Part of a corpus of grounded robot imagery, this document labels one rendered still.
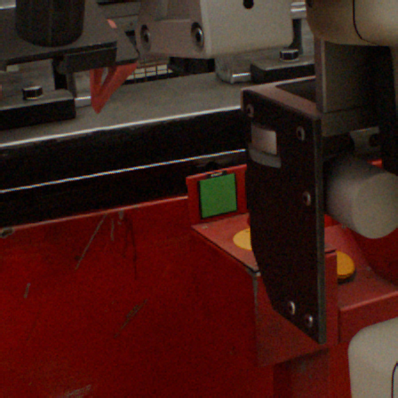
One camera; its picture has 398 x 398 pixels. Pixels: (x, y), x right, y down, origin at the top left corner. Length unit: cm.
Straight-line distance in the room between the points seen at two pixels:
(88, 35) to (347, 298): 50
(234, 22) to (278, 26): 2
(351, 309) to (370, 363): 49
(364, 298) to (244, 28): 73
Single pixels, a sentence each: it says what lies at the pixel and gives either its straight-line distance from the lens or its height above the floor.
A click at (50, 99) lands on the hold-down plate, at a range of 137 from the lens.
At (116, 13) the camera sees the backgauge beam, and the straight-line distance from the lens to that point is 170.
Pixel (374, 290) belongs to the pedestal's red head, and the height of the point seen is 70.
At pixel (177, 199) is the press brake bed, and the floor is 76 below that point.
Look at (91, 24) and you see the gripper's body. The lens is 89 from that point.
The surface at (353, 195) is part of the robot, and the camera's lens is 67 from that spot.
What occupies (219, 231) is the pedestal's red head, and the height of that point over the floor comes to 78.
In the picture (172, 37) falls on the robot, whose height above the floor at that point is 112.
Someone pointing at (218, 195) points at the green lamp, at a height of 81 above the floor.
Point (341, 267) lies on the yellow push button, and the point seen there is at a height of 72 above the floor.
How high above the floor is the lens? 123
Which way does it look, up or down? 20 degrees down
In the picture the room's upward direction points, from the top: 4 degrees counter-clockwise
